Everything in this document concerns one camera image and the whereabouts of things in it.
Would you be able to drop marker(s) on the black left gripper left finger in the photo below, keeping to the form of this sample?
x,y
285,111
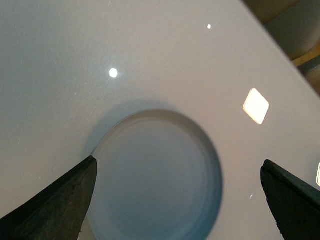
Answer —
x,y
58,211

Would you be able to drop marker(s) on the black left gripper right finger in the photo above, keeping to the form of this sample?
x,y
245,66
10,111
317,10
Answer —
x,y
294,204

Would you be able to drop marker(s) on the light blue round plate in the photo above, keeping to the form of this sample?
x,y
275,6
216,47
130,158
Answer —
x,y
158,178

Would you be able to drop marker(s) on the left beige upholstered chair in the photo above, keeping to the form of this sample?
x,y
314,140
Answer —
x,y
293,24

